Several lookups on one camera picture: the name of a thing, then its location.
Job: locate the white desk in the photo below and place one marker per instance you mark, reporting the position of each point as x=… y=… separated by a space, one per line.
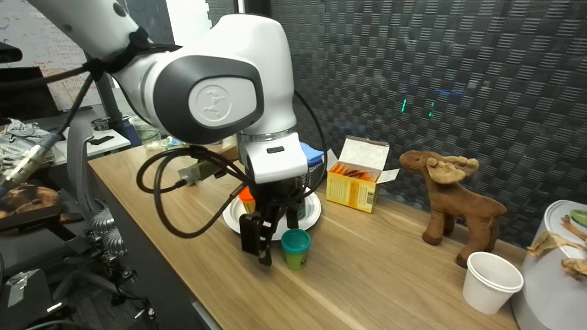
x=105 y=140

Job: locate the small orange capped container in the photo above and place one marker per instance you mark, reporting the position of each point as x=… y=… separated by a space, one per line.
x=247 y=200

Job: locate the black monitor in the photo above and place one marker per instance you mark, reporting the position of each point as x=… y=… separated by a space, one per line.
x=25 y=94

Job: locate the white plate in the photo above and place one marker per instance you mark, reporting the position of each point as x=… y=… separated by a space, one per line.
x=309 y=211

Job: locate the yellow open tea box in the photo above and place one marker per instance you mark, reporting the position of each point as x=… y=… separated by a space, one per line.
x=353 y=188

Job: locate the green tub with teal lid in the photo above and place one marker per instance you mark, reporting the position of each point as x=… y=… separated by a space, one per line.
x=296 y=250

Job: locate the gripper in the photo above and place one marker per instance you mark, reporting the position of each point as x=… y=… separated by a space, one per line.
x=279 y=190

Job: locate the clear plastic cup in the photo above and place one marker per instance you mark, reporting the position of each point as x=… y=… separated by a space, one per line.
x=146 y=133

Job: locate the white printed canister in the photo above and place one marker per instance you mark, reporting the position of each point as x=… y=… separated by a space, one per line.
x=545 y=284

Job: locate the brown plush moose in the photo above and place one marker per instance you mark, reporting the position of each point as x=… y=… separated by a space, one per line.
x=458 y=201

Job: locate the whiteboard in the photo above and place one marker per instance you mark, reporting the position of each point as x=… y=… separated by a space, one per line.
x=41 y=50

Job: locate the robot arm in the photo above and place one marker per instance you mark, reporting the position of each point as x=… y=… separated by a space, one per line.
x=215 y=59

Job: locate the white paper cup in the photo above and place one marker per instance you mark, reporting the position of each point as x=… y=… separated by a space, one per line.
x=488 y=284

